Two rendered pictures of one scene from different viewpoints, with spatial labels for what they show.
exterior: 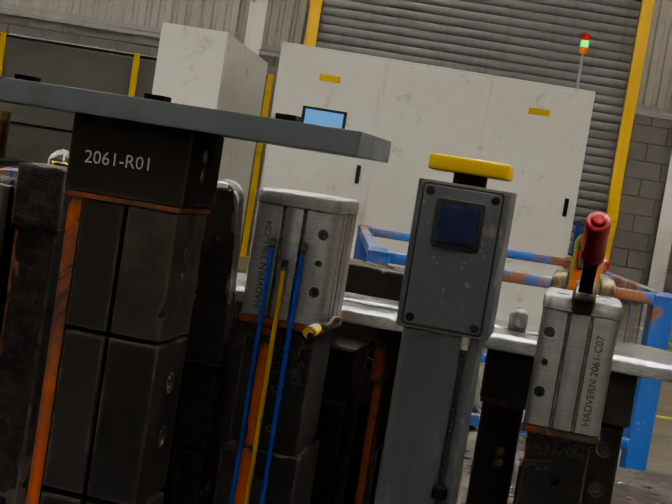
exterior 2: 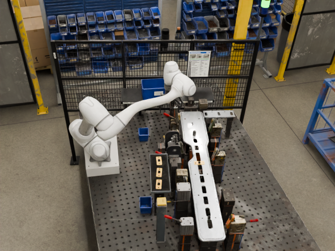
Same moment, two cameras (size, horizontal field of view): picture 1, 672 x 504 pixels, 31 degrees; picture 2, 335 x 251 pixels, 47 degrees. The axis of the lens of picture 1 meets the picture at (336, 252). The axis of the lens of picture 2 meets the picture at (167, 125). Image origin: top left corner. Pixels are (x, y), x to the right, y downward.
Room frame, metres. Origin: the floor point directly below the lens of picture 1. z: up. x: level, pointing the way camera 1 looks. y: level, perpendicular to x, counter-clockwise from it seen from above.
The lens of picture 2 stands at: (0.47, -1.64, 3.24)
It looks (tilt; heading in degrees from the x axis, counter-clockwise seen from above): 41 degrees down; 73
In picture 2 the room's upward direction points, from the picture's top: 2 degrees clockwise
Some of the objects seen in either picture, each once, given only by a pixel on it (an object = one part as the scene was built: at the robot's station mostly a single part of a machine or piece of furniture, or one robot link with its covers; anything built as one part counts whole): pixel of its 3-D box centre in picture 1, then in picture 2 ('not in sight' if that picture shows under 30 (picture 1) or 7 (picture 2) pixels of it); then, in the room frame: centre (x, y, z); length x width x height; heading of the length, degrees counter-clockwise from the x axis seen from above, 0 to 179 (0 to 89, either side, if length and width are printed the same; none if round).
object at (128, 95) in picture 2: not in sight; (167, 95); (1.32, 1.24, 1.01); 0.90 x 0.22 x 0.03; 169
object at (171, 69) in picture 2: not in sight; (172, 72); (1.12, 0.47, 1.80); 0.13 x 0.11 x 0.16; 112
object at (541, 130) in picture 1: (420, 168); not in sight; (9.36, -0.55, 1.22); 2.40 x 0.54 x 2.45; 90
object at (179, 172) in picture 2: not in sight; (181, 188); (1.16, 0.19, 0.89); 0.13 x 0.11 x 0.38; 169
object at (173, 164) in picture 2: (24, 373); (173, 181); (1.11, 0.27, 0.90); 0.05 x 0.05 x 0.40; 79
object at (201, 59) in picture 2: not in sight; (198, 63); (1.64, 1.30, 1.30); 0.23 x 0.02 x 0.31; 169
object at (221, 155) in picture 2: not in sight; (217, 167); (1.52, 0.35, 0.87); 0.12 x 0.09 x 0.35; 169
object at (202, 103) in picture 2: not in sight; (201, 115); (1.61, 1.02, 0.88); 0.08 x 0.08 x 0.36; 79
